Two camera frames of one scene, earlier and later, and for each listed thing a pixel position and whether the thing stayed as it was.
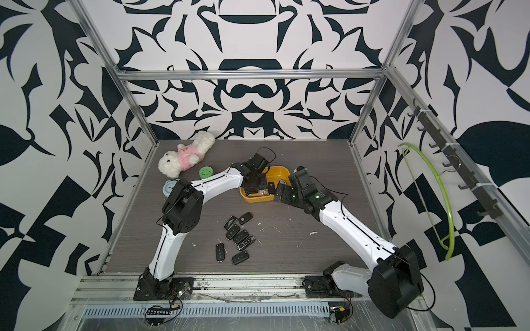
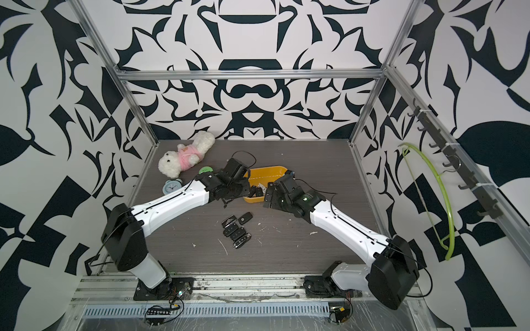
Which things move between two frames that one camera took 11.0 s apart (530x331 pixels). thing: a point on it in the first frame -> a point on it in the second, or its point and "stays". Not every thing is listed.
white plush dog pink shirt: [172, 163] stays
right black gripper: [284, 197] -> [275, 194]
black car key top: [245, 218] stays
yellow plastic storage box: [274, 174] stays
